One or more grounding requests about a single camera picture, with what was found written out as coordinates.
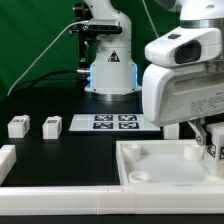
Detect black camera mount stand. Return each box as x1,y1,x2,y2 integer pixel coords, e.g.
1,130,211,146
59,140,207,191
69,3,91,69

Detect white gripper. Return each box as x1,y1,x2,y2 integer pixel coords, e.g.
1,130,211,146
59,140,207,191
142,63,224,146

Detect white marker base plate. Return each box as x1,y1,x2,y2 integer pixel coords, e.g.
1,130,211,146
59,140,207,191
69,114,159,132

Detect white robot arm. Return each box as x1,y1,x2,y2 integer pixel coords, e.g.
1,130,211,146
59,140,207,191
84,0,224,145

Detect black cable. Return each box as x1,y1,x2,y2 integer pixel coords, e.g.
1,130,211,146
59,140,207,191
19,69,91,90

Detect white cable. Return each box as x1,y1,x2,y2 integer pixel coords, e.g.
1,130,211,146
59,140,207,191
7,20,88,96

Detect white obstacle left wall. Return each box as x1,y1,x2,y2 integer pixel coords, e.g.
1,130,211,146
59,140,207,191
0,145,17,185

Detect white obstacle front wall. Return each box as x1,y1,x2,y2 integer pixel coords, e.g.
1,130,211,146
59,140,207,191
0,185,224,216

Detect white square tabletop part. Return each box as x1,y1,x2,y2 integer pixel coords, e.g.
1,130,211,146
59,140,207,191
116,140,224,185

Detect white obstacle wall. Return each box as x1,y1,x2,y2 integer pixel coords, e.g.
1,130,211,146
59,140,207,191
0,185,224,216
0,145,17,185

